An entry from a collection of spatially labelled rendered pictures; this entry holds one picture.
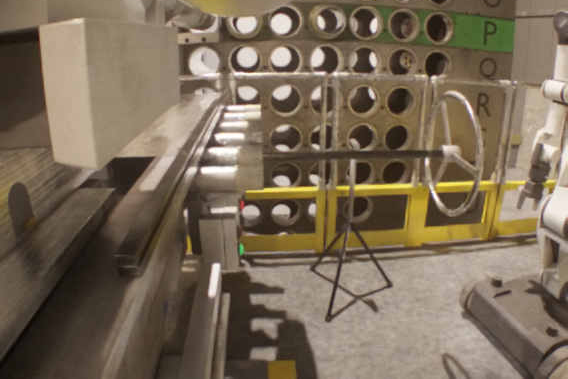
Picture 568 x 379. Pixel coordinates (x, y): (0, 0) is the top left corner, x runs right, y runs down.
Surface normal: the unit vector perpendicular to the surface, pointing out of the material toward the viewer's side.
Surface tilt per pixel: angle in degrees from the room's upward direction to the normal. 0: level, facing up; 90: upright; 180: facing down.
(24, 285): 0
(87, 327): 0
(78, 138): 90
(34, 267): 0
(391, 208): 90
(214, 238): 90
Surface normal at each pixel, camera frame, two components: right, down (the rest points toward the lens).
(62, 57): -0.39, 0.29
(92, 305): 0.00, -0.95
